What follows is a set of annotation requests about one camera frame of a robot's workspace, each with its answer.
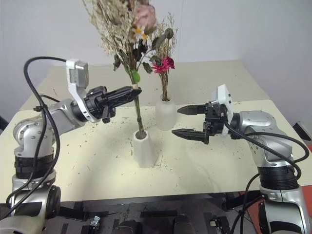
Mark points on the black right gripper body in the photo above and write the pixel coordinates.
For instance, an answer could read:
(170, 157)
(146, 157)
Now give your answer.
(214, 122)

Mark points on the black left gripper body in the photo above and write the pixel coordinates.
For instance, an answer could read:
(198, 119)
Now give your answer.
(96, 102)

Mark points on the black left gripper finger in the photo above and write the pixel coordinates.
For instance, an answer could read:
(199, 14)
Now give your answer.
(124, 92)
(122, 101)

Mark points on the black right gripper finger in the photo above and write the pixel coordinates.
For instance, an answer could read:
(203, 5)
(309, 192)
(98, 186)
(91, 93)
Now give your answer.
(190, 135)
(192, 110)

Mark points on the large dried flower bouquet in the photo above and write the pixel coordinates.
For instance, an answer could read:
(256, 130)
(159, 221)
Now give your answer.
(114, 26)

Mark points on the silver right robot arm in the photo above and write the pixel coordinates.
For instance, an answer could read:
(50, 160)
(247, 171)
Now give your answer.
(263, 126)

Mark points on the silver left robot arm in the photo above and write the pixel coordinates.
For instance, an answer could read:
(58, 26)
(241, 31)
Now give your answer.
(31, 136)

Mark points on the small bouquet with magenta flower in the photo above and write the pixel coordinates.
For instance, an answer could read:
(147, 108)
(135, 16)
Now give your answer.
(163, 64)

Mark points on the round white vase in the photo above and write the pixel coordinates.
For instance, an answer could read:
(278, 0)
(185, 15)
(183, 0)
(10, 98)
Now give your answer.
(165, 114)

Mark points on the angular white vase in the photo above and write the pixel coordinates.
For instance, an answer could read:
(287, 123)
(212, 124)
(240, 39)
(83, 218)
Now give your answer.
(144, 151)

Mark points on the small silver black clip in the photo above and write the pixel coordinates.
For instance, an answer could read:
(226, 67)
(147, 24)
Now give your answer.
(95, 221)
(214, 223)

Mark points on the red object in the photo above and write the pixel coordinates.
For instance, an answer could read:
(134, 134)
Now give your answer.
(256, 214)

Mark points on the dark rounded shape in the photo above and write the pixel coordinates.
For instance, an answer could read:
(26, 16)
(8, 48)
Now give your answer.
(128, 227)

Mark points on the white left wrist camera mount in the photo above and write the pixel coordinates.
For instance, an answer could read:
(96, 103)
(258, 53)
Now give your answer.
(76, 90)

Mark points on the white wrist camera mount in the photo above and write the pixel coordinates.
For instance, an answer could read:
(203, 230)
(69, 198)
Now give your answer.
(225, 97)
(76, 90)

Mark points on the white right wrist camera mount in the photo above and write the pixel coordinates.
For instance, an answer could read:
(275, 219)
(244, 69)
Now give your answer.
(225, 97)

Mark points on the black table frame bar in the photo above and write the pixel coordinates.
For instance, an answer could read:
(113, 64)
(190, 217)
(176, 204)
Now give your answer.
(146, 198)

